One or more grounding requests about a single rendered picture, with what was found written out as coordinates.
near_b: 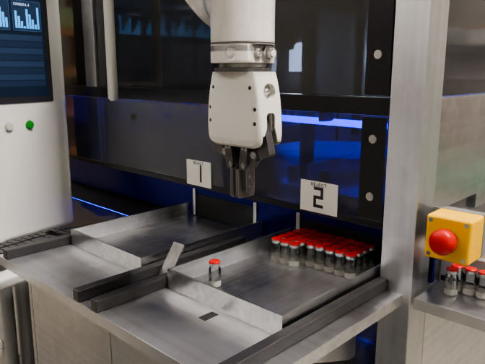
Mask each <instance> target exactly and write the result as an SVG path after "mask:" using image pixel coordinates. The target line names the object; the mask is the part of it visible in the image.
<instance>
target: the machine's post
mask: <svg viewBox="0 0 485 364"><path fill-rule="evenodd" d="M449 5H450V0H396V18H395V30H394V43H393V68H392V80H391V93H390V118H389V130H388V154H387V168H386V180H385V204H384V217H383V241H382V254H381V267H380V277H382V278H385V279H387V280H388V283H387V290H389V291H393V292H395V293H399V294H402V295H403V297H402V305H401V306H399V307H398V308H397V309H395V310H394V311H392V312H390V313H389V314H388V315H386V316H384V317H383V318H381V319H380V320H379V321H377V341H376V354H375V364H421V357H422V347H423V337H424V320H425V312H422V311H418V310H416V309H414V298H415V297H416V296H418V295H420V294H421V293H423V292H424V291H426V290H427V283H428V273H429V256H426V255H425V253H424V252H425V242H426V232H427V216H428V214H429V213H432V212H433V208H434V190H435V181H436V171H437V153H438V144H439V134H440V116H441V107H442V88H443V79H444V70H445V51H446V42H447V24H448V15H449Z"/></svg>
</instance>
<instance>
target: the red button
mask: <svg viewBox="0 0 485 364"><path fill-rule="evenodd" d="M457 244H458V242H457V238H456V237H455V235H454V234H453V233H452V232H451V231H450V230H447V229H439V230H436V231H434V232H433V233H432V234H431V235H430V237H429V247H430V248H431V250H432V251H433V252H434V253H436V254H437V255H440V256H446V255H448V254H451V253H452V252H453V251H454V250H455V249H456V248H457Z"/></svg>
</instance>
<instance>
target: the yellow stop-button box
mask: <svg viewBox="0 0 485 364"><path fill-rule="evenodd" d="M439 229H447V230H450V231H451V232H452V233H453V234H454V235H455V237H456V238H457V242H458V244H457V248H456V249H455V250H454V251H453V252H452V253H450V254H448V255H446V256H440V255H437V254H436V253H434V252H433V251H432V250H431V248H430V247H429V237H430V235H431V234H432V233H433V232H434V231H436V230H439ZM424 253H425V255H426V256H429V257H432V258H436V259H441V260H444V261H449V262H452V263H456V264H461V265H464V266H468V265H470V264H472V263H473V262H474V261H476V260H477V259H479V258H481V257H483V256H484V255H485V212H477V211H473V210H468V209H461V208H457V207H449V206H445V207H442V209H438V210H436V211H434V212H432V213H429V214H428V216H427V232H426V242H425V252H424Z"/></svg>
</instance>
